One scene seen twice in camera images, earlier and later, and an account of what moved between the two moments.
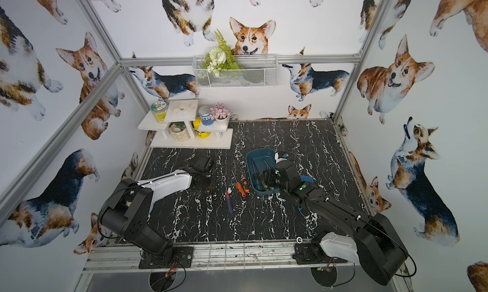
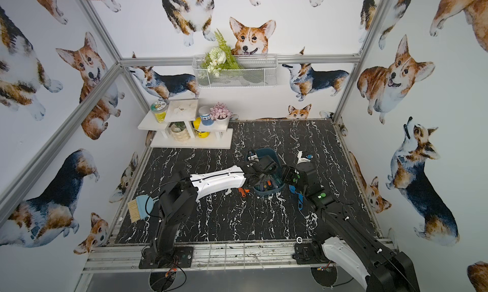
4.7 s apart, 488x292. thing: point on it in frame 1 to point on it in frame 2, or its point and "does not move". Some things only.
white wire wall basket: [257, 71] does not move
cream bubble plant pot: [180, 131] does not move
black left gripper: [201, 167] to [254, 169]
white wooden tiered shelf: [182, 128] does not move
